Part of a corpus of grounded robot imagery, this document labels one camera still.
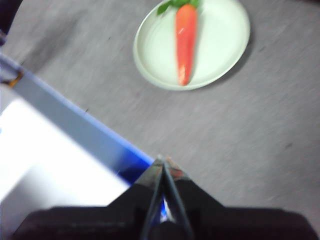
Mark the small brown clip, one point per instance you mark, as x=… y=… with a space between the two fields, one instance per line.
x=15 y=79

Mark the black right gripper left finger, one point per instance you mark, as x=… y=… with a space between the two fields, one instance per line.
x=100 y=222

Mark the green round plate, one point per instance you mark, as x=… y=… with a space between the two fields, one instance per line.
x=220 y=45

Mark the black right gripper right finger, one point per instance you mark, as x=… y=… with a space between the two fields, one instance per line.
x=237 y=222

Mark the orange carrot with green leaves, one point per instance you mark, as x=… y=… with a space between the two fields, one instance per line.
x=186 y=42

